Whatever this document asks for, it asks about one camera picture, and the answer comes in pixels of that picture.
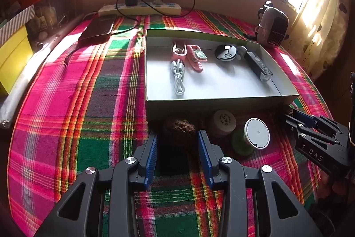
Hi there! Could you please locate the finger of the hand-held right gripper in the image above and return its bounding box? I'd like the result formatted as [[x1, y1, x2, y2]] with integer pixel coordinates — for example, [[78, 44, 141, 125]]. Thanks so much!
[[294, 110, 347, 137], [284, 114, 333, 144]]

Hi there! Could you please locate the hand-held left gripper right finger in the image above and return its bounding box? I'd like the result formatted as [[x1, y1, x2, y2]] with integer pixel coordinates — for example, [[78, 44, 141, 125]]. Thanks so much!
[[197, 130, 323, 237]]

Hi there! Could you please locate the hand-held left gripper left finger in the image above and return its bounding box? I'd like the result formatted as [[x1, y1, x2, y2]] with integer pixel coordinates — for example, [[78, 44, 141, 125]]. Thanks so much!
[[33, 130, 160, 237]]

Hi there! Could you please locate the large brown wrinkled walnut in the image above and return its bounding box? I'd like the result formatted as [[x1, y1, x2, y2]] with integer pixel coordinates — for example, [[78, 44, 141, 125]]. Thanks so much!
[[163, 118, 192, 146]]

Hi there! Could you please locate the beige round jar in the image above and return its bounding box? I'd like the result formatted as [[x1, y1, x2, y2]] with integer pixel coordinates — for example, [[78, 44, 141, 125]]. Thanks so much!
[[209, 110, 237, 137]]

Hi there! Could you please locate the green spool with white cap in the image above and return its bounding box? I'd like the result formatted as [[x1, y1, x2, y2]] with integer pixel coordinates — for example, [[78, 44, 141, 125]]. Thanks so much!
[[232, 118, 271, 156]]

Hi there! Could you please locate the black textured flashlight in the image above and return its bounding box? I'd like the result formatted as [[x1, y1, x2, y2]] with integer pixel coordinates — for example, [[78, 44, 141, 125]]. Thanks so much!
[[244, 52, 274, 82]]

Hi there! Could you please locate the grey cardboard box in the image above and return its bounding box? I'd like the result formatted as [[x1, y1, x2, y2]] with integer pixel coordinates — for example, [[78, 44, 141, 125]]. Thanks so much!
[[144, 29, 299, 122]]

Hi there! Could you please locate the white cable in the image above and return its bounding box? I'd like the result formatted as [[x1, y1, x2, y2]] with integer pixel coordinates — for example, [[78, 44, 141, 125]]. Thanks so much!
[[170, 58, 186, 96]]

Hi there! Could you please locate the black round gadget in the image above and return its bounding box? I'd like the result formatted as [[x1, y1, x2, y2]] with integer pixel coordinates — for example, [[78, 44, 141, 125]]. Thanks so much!
[[214, 43, 238, 62]]

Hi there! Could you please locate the pink carabiner clip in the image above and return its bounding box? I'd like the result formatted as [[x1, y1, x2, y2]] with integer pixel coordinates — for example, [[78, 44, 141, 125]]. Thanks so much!
[[171, 42, 187, 60]]

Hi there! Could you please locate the person's right hand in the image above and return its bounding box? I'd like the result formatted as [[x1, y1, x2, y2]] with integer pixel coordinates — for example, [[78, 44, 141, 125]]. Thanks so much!
[[330, 176, 351, 196]]

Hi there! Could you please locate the plaid tablecloth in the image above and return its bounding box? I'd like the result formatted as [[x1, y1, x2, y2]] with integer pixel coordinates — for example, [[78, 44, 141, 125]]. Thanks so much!
[[7, 9, 333, 237]]

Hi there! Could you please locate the small pink black heater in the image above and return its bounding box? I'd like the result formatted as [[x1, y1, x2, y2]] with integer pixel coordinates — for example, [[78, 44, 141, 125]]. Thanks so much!
[[255, 0, 287, 48]]

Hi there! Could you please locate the pink gadget with round lens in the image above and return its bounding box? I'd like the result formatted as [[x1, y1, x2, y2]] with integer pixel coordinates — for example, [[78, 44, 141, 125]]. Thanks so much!
[[186, 44, 208, 72]]

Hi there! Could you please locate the cream dotted curtain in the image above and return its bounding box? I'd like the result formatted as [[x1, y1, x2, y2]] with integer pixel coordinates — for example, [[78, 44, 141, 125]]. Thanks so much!
[[294, 0, 350, 79]]

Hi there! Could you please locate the dark power bank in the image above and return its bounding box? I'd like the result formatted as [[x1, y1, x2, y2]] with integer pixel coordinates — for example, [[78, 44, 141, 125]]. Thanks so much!
[[78, 14, 115, 44]]

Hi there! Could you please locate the white power strip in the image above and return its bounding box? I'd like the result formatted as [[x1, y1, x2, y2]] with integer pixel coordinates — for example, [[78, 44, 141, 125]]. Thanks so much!
[[99, 2, 182, 15]]

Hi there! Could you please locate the yellow box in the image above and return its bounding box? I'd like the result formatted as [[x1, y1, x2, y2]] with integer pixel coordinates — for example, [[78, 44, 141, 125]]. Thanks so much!
[[0, 26, 34, 96]]

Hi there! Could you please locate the striped box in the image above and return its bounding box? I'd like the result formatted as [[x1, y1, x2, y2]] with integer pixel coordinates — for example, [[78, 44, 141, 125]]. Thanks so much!
[[0, 5, 35, 38]]

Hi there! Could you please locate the short black cable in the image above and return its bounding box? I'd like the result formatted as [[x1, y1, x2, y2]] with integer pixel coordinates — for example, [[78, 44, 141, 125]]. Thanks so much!
[[64, 44, 81, 67]]

